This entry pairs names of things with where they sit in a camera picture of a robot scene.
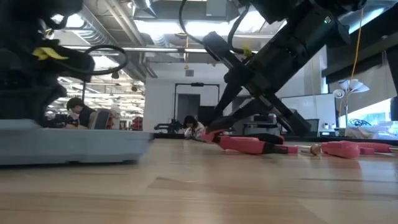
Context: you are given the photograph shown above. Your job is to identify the white multi-head floor lamp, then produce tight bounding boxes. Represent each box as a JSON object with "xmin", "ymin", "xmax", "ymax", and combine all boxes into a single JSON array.
[{"xmin": 331, "ymin": 78, "xmax": 371, "ymax": 129}]

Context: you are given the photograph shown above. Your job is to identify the long ceiling light bar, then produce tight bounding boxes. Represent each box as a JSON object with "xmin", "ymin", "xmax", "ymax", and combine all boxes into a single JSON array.
[{"xmin": 62, "ymin": 45, "xmax": 259, "ymax": 54}]

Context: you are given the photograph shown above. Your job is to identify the small black desk robot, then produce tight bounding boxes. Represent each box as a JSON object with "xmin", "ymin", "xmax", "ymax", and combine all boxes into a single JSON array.
[{"xmin": 154, "ymin": 119, "xmax": 184, "ymax": 134}]

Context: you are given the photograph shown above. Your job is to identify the pink-handled screwdriver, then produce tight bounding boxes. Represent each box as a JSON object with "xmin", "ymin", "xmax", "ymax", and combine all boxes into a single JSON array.
[{"xmin": 295, "ymin": 140, "xmax": 376, "ymax": 159}]

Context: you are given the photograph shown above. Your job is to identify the black metal table frame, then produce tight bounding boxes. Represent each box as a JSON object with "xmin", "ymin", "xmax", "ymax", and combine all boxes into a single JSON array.
[{"xmin": 152, "ymin": 132, "xmax": 398, "ymax": 146}]

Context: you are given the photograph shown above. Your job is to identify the white board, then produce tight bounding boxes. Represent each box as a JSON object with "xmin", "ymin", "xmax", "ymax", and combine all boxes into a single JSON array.
[{"xmin": 281, "ymin": 92, "xmax": 337, "ymax": 133}]

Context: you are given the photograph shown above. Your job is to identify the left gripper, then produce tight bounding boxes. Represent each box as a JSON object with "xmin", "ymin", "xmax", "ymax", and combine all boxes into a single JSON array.
[{"xmin": 0, "ymin": 34, "xmax": 96, "ymax": 127}]

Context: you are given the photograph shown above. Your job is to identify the pink-handled hammer silver head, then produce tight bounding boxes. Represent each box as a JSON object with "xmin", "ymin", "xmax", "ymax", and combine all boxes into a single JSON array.
[{"xmin": 341, "ymin": 140, "xmax": 398, "ymax": 154}]

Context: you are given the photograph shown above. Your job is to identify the dark coiled cables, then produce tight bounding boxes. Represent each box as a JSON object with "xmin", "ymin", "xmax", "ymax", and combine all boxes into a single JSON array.
[{"xmin": 349, "ymin": 118, "xmax": 373, "ymax": 128}]

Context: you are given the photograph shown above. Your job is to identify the black left camera cable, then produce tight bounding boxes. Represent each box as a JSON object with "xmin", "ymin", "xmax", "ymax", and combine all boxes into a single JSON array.
[{"xmin": 30, "ymin": 44, "xmax": 130, "ymax": 76}]

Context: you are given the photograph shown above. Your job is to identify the grey ceiling box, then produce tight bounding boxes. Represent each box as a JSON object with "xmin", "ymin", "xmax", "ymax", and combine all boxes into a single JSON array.
[{"xmin": 205, "ymin": 0, "xmax": 229, "ymax": 17}]

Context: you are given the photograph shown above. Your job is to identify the black camera cable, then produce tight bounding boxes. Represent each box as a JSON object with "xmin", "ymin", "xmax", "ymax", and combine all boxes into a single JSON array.
[
  {"xmin": 30, "ymin": 44, "xmax": 130, "ymax": 76},
  {"xmin": 178, "ymin": 0, "xmax": 252, "ymax": 58}
]

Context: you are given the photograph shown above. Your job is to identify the grey office chair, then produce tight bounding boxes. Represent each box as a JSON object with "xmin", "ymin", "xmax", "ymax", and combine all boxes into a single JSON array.
[{"xmin": 310, "ymin": 118, "xmax": 320, "ymax": 137}]

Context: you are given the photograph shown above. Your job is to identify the yellow cable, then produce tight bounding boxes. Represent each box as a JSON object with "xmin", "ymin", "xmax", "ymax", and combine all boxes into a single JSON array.
[{"xmin": 350, "ymin": 7, "xmax": 365, "ymax": 82}]

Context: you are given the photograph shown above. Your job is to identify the black display screen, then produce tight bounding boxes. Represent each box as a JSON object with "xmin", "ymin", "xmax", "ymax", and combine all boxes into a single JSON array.
[{"xmin": 198, "ymin": 105, "xmax": 218, "ymax": 125}]

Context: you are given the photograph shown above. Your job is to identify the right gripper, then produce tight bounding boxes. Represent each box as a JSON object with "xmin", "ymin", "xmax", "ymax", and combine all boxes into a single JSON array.
[{"xmin": 202, "ymin": 30, "xmax": 312, "ymax": 135}]

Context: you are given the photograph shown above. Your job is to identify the red storage boxes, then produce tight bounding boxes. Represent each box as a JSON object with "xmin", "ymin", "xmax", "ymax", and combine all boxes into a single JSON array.
[{"xmin": 132, "ymin": 116, "xmax": 144, "ymax": 132}]

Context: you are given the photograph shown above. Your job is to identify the grey plastic tool case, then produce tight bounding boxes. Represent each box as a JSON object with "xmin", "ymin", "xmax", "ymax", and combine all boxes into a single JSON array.
[{"xmin": 0, "ymin": 119, "xmax": 154, "ymax": 166}]

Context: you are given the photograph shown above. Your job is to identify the black right camera cable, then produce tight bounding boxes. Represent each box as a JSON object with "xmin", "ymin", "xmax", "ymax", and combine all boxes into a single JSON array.
[{"xmin": 178, "ymin": 0, "xmax": 252, "ymax": 58}]

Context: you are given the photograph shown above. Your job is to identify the person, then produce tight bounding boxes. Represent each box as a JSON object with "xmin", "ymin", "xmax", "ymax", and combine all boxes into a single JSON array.
[
  {"xmin": 65, "ymin": 96, "xmax": 97, "ymax": 130},
  {"xmin": 182, "ymin": 114, "xmax": 206, "ymax": 141}
]

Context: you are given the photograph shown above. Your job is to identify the silver spiral air duct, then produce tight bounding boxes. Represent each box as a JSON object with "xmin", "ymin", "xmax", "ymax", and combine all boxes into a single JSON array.
[{"xmin": 77, "ymin": 0, "xmax": 149, "ymax": 82}]

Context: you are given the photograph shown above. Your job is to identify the pink-handled pliers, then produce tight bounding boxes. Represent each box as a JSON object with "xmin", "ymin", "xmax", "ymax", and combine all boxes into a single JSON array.
[{"xmin": 201, "ymin": 128, "xmax": 299, "ymax": 156}]

